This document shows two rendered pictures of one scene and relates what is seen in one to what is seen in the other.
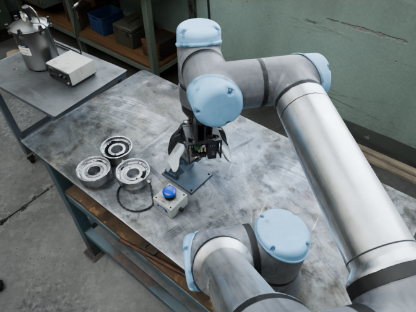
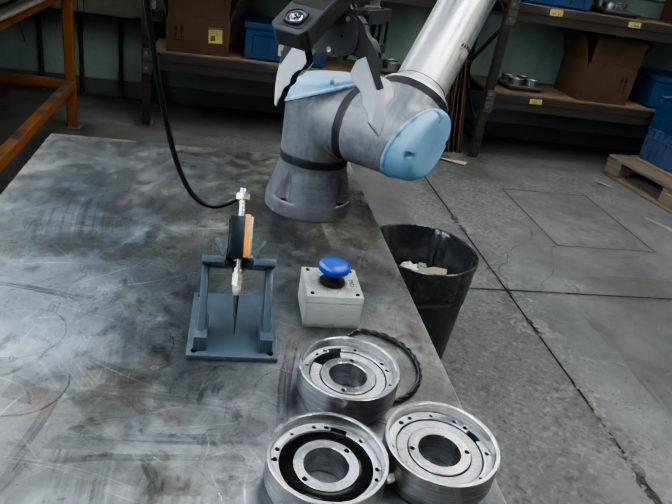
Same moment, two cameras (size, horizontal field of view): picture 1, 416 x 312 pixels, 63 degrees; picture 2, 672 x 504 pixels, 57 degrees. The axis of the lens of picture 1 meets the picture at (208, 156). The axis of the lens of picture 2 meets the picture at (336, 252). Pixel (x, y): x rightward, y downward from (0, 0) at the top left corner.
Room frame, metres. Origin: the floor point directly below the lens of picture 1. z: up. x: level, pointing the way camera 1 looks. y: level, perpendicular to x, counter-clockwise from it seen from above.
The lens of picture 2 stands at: (1.11, 0.53, 1.23)
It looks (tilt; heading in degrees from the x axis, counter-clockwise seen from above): 27 degrees down; 219
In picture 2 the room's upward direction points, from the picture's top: 9 degrees clockwise
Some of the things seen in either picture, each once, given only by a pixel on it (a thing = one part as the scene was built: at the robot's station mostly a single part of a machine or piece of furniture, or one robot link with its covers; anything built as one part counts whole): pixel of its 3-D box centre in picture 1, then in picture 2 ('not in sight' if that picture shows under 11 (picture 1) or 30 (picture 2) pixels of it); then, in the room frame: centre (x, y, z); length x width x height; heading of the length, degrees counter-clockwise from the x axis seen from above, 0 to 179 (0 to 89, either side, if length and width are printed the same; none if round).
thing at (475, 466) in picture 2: (94, 172); (437, 457); (0.70, 0.36, 0.82); 0.08 x 0.08 x 0.02
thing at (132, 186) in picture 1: (133, 174); (346, 381); (0.69, 0.23, 0.82); 0.10 x 0.10 x 0.04
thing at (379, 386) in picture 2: (133, 174); (346, 381); (0.69, 0.23, 0.82); 0.08 x 0.08 x 0.02
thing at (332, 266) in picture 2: (169, 195); (332, 278); (0.59, 0.11, 0.85); 0.04 x 0.04 x 0.05
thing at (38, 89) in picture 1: (69, 121); not in sight; (1.51, 0.81, 0.34); 0.67 x 0.46 x 0.68; 56
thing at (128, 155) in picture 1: (117, 150); (324, 471); (0.79, 0.30, 0.82); 0.10 x 0.10 x 0.04
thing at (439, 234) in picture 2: not in sight; (409, 306); (-0.37, -0.34, 0.21); 0.34 x 0.34 x 0.43
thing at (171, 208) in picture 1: (171, 201); (329, 293); (0.58, 0.10, 0.82); 0.08 x 0.07 x 0.05; 52
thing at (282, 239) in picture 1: (276, 244); (323, 112); (0.36, -0.15, 0.97); 0.13 x 0.12 x 0.14; 101
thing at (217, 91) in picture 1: (221, 87); not in sight; (0.44, -0.02, 1.32); 0.11 x 0.11 x 0.08; 11
